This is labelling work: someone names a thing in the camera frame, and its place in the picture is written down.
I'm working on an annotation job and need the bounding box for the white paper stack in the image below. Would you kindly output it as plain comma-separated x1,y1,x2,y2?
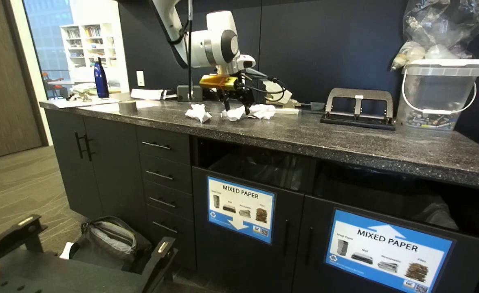
130,88,166,103

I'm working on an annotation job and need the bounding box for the beige stapler with blue handle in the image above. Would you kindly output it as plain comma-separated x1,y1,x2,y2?
261,80,295,108

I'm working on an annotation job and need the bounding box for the black drawer with metal handle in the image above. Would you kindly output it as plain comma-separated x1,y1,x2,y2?
143,209,197,272
135,127,194,165
142,183,196,218
139,160,194,192

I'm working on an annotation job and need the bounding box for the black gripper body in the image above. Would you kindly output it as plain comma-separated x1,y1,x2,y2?
220,74,253,103

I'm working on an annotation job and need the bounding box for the clear plastic bucket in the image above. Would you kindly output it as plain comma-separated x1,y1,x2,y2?
396,57,479,131

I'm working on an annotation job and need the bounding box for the brown wooden door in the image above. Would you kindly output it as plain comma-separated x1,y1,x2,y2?
0,0,51,165

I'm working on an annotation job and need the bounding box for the blue label with down arrow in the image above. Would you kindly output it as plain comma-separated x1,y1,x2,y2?
205,174,277,246

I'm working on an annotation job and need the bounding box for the blue water bottle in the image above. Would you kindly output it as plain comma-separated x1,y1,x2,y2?
93,57,111,100

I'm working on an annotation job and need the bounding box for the black bin liner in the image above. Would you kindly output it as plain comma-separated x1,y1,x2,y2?
315,161,461,231
209,148,318,192

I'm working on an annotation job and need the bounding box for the small white paper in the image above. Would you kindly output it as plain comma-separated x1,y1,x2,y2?
184,103,214,124
218,104,248,122
248,103,279,121

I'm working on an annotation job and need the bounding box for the small white paper slip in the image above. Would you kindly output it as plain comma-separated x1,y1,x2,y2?
59,241,75,261

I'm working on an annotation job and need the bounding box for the black and grey backpack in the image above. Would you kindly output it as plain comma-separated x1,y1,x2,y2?
67,215,155,274

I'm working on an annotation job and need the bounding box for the clear plastic bag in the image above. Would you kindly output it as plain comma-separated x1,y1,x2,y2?
391,0,479,72

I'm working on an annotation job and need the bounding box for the orange wrist camera box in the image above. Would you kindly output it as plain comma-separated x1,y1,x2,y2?
197,74,240,91

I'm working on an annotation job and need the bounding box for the black cabinet door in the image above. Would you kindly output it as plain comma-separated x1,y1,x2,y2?
49,111,106,218
83,117,147,230

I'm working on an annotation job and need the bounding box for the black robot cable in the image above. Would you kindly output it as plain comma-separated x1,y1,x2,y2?
165,0,288,106

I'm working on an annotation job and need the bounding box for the small white desk item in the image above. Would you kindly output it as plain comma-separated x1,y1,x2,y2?
274,106,302,117

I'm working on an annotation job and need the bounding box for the white shelving unit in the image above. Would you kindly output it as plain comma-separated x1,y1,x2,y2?
59,21,121,88

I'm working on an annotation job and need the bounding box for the blue label with up arrow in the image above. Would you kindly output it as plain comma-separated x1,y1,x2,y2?
324,209,455,293

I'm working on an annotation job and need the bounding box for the flat white paper sheet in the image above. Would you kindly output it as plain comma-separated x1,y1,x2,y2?
46,96,103,111
90,100,163,116

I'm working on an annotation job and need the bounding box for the grey tape roll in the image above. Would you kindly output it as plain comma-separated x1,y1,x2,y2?
117,98,139,114

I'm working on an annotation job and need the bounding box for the black power adapter box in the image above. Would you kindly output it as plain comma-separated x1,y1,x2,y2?
174,83,204,104

